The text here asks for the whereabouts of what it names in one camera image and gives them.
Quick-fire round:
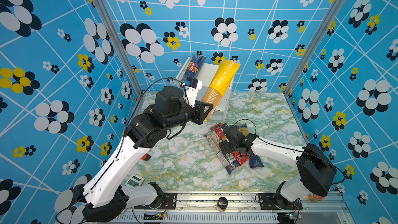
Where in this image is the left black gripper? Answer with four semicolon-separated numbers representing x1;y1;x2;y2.
166;97;214;130

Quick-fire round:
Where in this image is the red spaghetti bag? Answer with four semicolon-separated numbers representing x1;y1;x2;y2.
210;123;249;168

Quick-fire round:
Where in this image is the clear white-label spaghetti bag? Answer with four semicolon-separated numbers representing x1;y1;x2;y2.
206;130;240;175

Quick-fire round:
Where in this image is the blue Barilla spaghetti box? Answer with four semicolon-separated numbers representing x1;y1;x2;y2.
181;55;206;82

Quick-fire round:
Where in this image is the yellow Pastatime spaghetti bag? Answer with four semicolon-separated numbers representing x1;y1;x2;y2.
202;60;240;121

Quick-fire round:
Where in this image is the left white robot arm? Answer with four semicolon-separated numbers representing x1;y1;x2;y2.
74;87;214;223

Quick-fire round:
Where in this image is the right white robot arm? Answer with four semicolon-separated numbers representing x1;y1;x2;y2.
222;124;337;209

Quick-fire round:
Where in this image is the white two-tier shelf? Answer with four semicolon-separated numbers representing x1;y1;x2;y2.
187;60;239;119

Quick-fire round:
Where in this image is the blue Ankara spaghetti bag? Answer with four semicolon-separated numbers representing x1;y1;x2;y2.
236;124;264;169

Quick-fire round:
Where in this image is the small black round knob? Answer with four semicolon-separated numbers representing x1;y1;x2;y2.
216;197;229;213

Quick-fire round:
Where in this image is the white calculator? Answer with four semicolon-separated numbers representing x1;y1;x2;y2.
125;174;144;187

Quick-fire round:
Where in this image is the round red tin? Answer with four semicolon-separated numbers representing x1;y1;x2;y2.
305;194;325;202

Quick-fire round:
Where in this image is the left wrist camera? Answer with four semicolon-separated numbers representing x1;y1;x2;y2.
184;77;203;108

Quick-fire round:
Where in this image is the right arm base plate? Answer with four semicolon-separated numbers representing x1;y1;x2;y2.
255;193;303;211

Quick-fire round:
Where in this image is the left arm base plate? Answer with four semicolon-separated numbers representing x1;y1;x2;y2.
134;192;177;210

